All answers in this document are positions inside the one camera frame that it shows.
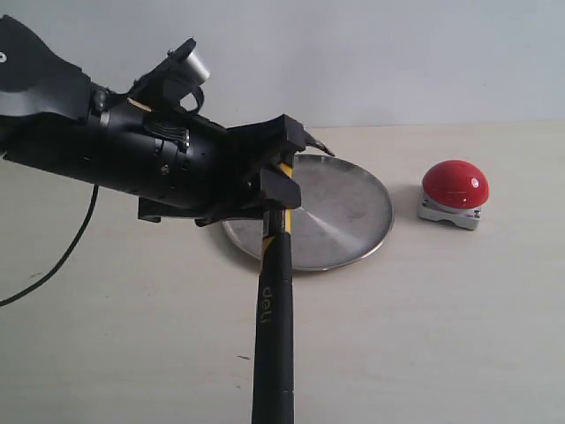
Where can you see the round steel plate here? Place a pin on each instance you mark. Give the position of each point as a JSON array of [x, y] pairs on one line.
[[345, 216]]

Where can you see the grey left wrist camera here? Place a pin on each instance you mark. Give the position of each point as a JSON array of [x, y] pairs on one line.
[[175, 83]]

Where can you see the red dome push button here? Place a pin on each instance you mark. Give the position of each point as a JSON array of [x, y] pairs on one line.
[[454, 191]]

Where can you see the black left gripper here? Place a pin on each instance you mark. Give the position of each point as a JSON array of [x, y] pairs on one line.
[[198, 169]]

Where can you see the black yellow claw hammer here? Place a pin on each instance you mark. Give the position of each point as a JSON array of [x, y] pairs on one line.
[[273, 364]]

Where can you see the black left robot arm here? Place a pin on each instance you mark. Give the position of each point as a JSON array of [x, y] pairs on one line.
[[55, 118]]

